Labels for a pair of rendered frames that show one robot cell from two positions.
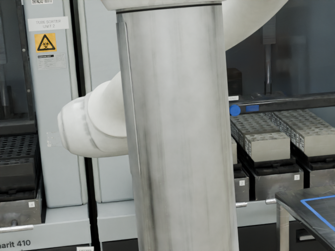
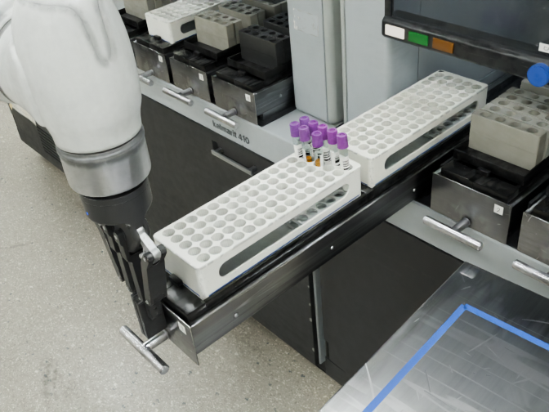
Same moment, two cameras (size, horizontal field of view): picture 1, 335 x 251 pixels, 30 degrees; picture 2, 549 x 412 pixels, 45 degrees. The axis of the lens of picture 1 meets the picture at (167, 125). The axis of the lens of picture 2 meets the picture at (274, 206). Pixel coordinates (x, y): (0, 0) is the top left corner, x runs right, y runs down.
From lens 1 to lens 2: 1.12 m
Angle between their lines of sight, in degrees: 56
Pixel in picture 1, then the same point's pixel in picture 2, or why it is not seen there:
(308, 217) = (399, 343)
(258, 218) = (516, 279)
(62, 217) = (285, 129)
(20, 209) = (238, 98)
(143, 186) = not seen: outside the picture
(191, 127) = not seen: outside the picture
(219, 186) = not seen: outside the picture
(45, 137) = (292, 15)
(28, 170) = (270, 51)
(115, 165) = (365, 88)
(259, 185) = (528, 230)
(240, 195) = (493, 228)
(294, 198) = (465, 293)
